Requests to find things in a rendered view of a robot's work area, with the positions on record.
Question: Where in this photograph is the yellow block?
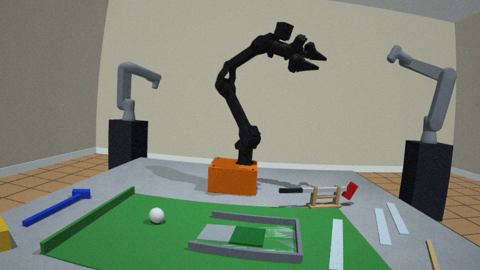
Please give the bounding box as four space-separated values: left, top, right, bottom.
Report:
0 216 12 253

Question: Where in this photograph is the white ball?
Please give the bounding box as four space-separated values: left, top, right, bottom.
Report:
149 207 164 223

